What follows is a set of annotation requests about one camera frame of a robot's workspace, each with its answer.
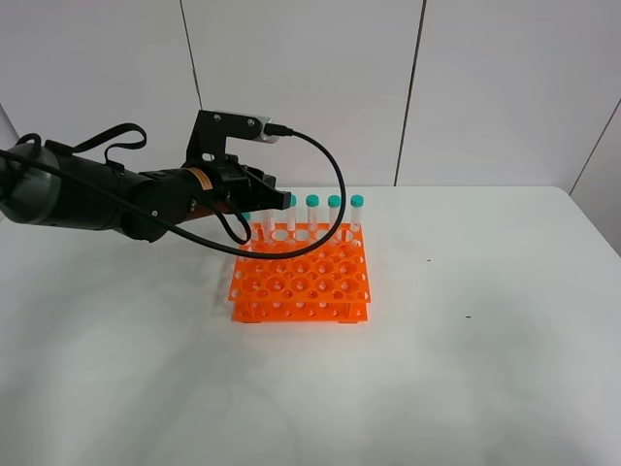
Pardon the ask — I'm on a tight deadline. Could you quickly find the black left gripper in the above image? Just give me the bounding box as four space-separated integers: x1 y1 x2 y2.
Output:
182 155 292 216

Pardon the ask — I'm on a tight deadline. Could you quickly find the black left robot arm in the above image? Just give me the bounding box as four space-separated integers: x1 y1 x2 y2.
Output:
1 143 291 243

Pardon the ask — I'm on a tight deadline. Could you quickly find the teal capped tube front left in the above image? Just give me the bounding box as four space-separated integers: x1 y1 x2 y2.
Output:
240 213 252 244

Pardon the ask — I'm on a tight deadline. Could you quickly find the teal capped tube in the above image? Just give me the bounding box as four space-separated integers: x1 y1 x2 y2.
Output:
261 210 276 233
306 194 319 231
349 194 365 232
240 213 252 244
286 194 297 233
328 194 342 230

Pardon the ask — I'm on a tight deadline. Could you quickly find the orange test tube rack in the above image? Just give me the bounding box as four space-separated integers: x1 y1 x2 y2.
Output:
228 223 371 323

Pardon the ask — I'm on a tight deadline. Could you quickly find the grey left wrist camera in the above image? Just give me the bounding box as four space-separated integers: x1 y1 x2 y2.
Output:
184 110 279 166

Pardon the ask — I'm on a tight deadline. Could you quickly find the black left camera cable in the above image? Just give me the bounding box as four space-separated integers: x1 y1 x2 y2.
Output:
0 123 346 259

